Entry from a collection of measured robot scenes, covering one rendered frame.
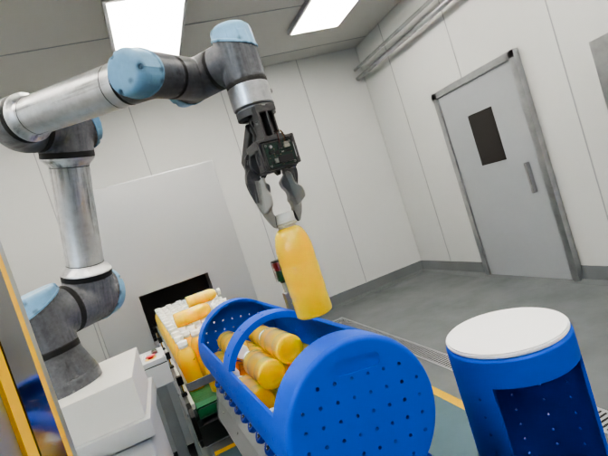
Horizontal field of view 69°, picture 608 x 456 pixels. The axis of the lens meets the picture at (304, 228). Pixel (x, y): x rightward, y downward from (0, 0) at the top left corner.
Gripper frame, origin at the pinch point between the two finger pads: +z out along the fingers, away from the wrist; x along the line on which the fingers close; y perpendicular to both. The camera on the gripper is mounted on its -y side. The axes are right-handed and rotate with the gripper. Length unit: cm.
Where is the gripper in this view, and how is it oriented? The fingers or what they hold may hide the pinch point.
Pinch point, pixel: (284, 217)
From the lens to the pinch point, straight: 83.2
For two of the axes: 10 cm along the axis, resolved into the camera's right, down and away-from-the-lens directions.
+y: 3.8, -0.6, -9.2
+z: 2.9, 9.5, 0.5
